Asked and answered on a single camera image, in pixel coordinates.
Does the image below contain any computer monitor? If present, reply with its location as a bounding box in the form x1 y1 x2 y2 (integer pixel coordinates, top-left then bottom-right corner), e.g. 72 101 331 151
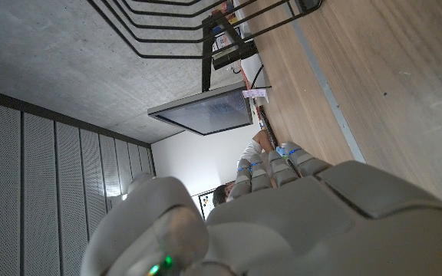
147 82 253 136

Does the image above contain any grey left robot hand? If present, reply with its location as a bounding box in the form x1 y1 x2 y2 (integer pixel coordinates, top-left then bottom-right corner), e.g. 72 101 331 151
81 141 442 276

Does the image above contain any black wire file holder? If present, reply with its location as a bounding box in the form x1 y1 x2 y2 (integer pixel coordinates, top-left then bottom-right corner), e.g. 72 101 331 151
86 0 324 61

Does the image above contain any flat white box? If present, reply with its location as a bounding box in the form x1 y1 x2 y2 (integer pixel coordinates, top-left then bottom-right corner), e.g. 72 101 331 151
239 53 268 89

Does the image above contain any slim black keyboard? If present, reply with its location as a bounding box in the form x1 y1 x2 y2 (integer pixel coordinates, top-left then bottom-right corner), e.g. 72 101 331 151
258 105 280 150

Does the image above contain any pale sticky note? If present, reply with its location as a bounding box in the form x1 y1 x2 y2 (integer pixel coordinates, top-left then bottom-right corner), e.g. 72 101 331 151
242 88 269 104

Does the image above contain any whiteboard with drawings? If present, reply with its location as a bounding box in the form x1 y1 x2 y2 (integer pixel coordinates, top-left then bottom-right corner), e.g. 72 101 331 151
197 189 216 220

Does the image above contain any seated person in white shirt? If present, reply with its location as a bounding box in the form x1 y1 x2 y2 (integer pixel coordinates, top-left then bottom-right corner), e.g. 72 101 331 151
212 129 275 208

